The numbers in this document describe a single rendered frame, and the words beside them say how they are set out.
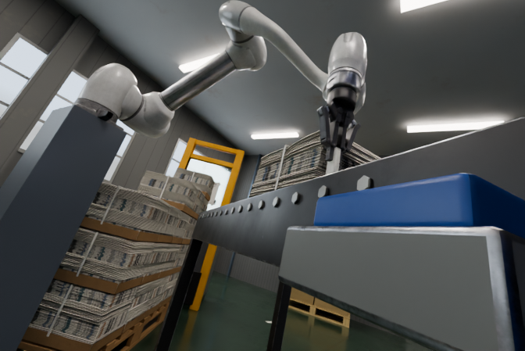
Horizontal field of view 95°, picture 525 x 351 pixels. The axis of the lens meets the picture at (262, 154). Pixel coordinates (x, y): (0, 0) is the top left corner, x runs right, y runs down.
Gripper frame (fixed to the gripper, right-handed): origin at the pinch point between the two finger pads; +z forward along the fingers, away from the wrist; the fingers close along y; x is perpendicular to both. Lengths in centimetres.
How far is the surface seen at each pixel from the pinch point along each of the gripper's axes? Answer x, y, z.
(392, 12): -85, -110, -237
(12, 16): -312, 297, -179
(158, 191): -151, 40, 0
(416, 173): 33.1, 16.2, 15.5
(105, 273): -92, 46, 48
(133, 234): -90, 41, 30
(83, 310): -93, 48, 64
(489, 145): 37.9, 16.2, 14.6
